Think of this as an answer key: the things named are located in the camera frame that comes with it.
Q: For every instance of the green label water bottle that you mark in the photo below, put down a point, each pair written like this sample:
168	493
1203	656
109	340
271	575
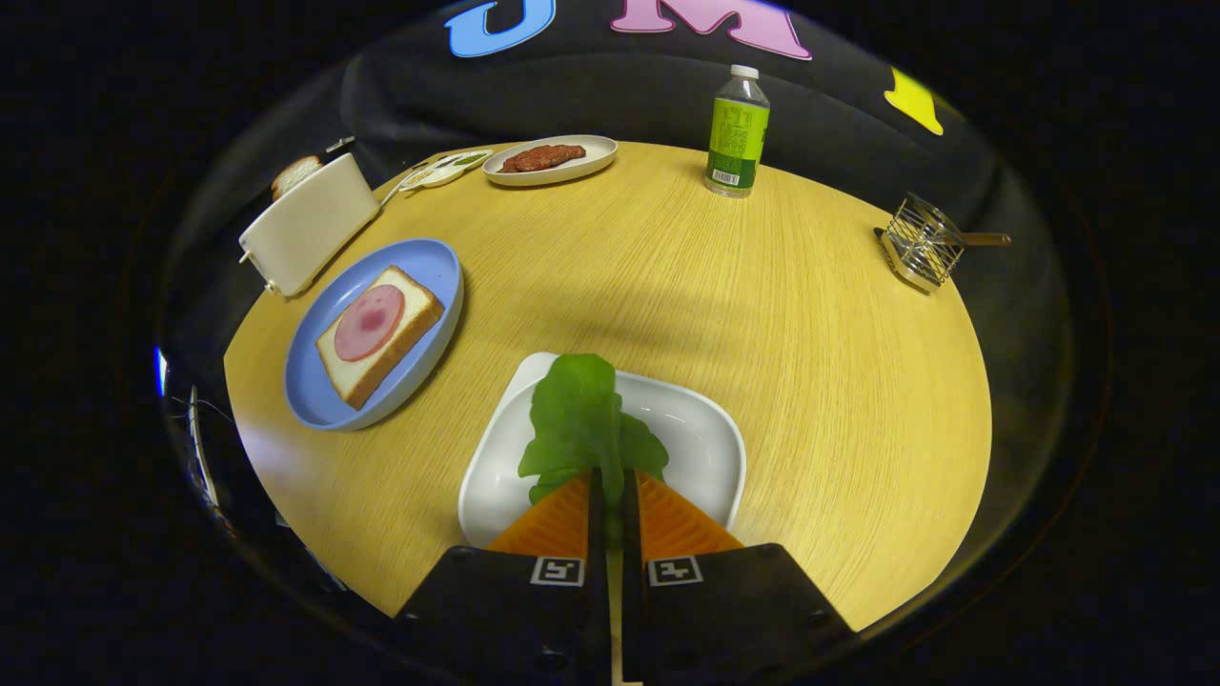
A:
737	133

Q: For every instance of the toast slice with crust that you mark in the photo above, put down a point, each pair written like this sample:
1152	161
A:
421	312

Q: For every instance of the white square plate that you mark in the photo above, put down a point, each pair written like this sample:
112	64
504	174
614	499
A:
696	448

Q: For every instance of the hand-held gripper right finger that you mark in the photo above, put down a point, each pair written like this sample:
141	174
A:
631	610

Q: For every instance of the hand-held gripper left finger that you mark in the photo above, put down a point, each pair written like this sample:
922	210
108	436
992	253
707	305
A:
599	610

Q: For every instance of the black backdrop cloth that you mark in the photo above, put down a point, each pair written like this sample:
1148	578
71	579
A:
620	86

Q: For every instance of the white divided bean dish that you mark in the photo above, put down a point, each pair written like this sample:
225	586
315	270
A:
448	170

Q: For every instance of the pink ham slice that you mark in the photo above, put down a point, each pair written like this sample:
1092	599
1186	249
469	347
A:
370	322

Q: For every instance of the brown meat patty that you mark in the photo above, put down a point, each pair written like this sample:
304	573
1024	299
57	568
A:
543	157

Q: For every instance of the blue plate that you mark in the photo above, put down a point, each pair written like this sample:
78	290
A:
419	267

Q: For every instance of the white round plate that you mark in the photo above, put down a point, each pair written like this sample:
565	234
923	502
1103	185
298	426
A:
596	152

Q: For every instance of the plain bread slice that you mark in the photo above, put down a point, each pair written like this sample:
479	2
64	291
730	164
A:
294	173

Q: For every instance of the white toaster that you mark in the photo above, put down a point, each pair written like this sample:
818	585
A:
315	224

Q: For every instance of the green lettuce leaf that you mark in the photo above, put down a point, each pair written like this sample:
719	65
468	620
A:
577	419

